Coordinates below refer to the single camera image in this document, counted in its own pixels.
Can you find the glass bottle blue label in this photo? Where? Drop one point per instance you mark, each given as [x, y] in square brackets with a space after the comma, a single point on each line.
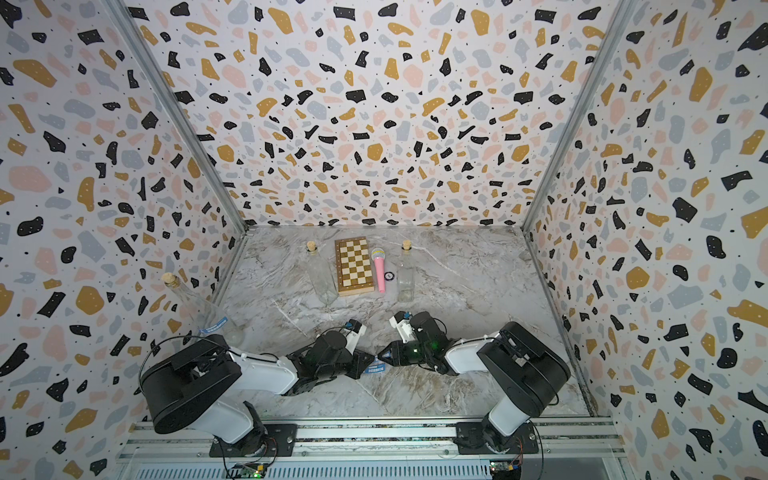
[208, 318]
[321, 275]

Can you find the wooden chessboard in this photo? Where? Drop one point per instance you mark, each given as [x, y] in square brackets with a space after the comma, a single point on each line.
[354, 267]

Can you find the left metal corner post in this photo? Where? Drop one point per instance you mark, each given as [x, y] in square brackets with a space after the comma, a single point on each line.
[122, 19]

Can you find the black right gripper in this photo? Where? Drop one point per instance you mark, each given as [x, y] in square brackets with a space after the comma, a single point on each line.
[396, 354]

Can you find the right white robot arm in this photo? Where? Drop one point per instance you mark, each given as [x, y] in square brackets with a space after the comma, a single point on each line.
[528, 372]

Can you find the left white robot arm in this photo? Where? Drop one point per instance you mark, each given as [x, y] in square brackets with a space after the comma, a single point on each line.
[191, 389]

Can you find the pink toy microphone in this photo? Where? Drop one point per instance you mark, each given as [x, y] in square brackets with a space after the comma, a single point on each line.
[378, 257]

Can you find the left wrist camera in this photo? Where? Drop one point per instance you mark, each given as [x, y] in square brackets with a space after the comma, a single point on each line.
[353, 331]

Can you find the metal corner post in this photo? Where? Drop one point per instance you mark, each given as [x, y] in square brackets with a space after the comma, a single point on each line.
[615, 28]
[122, 19]

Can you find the glass bottle blue label back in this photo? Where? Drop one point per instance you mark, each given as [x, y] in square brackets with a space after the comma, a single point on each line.
[321, 275]

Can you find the right metal corner post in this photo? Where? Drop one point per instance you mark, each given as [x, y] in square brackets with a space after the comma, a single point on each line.
[615, 28]

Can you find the clear glass bottle with cork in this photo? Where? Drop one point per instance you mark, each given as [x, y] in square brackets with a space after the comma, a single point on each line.
[406, 273]

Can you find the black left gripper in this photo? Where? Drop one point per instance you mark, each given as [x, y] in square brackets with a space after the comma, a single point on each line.
[360, 364]

